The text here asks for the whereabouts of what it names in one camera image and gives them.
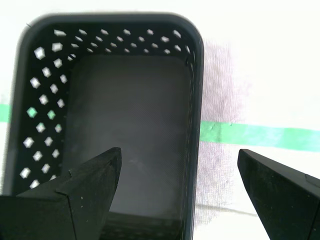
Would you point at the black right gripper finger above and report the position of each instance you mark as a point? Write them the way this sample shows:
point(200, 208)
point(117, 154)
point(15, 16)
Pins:
point(287, 200)
point(62, 207)

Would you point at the black perforated plastic basket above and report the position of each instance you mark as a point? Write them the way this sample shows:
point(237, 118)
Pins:
point(130, 105)

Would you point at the long green tape strip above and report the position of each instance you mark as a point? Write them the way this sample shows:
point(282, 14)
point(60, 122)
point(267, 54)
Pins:
point(250, 135)

